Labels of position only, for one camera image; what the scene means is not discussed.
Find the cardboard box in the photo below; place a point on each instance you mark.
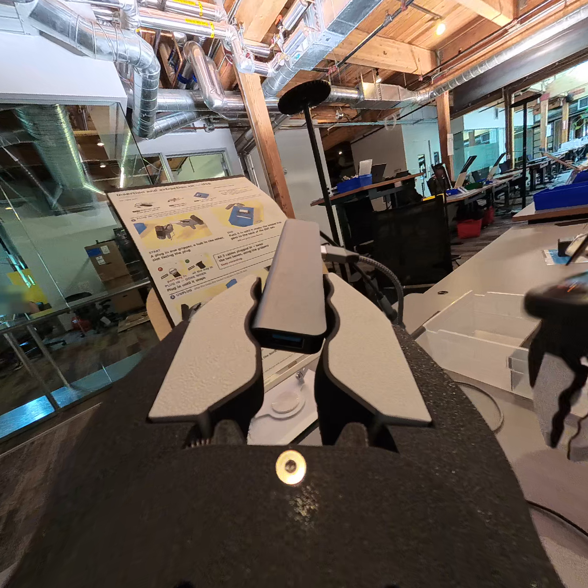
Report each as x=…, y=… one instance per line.
x=110, y=266

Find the long silver ventilation duct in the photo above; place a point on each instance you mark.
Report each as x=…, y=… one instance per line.
x=459, y=78

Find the wooden desk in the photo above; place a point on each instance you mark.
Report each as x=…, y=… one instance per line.
x=390, y=180

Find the rectangular metal air duct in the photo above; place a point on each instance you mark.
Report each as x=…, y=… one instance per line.
x=321, y=27

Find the black floor lamp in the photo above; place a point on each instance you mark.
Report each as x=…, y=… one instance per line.
x=304, y=96

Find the wooden support post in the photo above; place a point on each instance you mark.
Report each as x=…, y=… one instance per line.
x=264, y=138

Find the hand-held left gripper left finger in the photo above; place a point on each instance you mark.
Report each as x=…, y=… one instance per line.
x=206, y=363

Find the clear plastic bin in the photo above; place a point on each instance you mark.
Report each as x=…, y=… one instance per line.
x=477, y=330

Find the wooden instruction sign board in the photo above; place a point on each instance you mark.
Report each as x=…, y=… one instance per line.
x=197, y=220

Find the grey USB hub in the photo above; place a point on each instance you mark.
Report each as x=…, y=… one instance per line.
x=289, y=285

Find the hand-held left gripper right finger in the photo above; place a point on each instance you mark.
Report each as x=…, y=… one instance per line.
x=372, y=363

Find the black mesh chair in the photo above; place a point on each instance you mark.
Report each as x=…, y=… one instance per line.
x=413, y=239

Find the silver round ventilation duct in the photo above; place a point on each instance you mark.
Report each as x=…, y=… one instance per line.
x=115, y=50

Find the blue storage bin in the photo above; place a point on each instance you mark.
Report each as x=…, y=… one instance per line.
x=353, y=184
x=560, y=193

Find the glass partition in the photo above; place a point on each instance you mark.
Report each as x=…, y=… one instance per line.
x=55, y=229

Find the red bin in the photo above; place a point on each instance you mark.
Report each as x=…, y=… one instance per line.
x=469, y=228

